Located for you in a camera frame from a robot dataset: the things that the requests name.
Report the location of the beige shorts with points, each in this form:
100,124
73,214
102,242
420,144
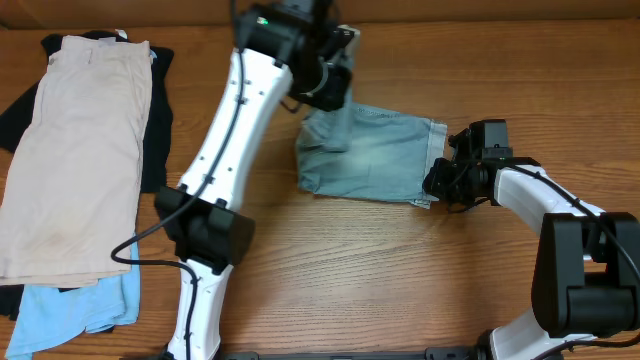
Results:
72,189

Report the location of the light blue denim shorts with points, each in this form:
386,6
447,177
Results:
368,153

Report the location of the light blue shirt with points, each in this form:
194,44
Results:
49,317

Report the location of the black garment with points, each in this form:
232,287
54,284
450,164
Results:
157,141

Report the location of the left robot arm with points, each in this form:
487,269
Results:
283,49

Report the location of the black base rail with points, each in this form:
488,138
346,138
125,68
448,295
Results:
345,356

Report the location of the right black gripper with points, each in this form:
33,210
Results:
441,179

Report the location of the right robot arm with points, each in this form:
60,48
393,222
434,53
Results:
585,287

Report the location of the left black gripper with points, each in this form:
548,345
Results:
329,89

